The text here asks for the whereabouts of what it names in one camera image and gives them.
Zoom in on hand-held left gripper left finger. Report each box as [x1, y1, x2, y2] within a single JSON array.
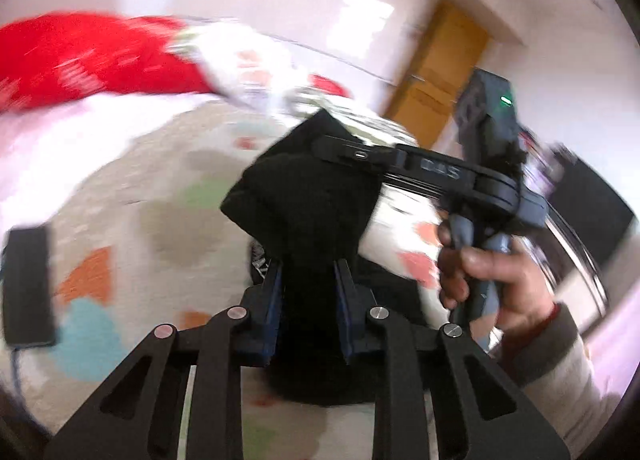
[[44, 260, 283, 460]]

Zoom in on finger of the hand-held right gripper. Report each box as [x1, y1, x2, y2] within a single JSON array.
[[310, 135, 481, 196]]

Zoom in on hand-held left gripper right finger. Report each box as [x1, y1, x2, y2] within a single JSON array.
[[334, 258, 571, 460]]

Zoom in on black pants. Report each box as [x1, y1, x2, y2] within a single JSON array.
[[220, 109, 426, 406]]

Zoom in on person's right forearm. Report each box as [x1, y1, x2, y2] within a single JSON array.
[[492, 302, 621, 460]]

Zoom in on person's right hand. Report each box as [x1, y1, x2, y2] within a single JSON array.
[[437, 220, 558, 341]]

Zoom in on olive patterned pillow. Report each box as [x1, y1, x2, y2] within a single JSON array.
[[295, 90, 416, 146]]

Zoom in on wooden door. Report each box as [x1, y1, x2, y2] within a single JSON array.
[[385, 2, 488, 151]]

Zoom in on dark furniture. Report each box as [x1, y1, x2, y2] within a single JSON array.
[[545, 152, 633, 266]]

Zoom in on patchwork quilted bedspread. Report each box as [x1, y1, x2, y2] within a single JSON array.
[[0, 100, 451, 460]]

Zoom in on floral print pillow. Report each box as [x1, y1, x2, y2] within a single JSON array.
[[170, 22, 321, 116]]

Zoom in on black power bank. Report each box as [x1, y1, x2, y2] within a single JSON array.
[[2, 226, 57, 347]]

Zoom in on pink fleece blanket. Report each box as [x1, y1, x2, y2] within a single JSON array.
[[0, 92, 226, 211]]

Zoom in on red embroidered pillow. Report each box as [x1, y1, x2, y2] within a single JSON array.
[[0, 12, 221, 113]]

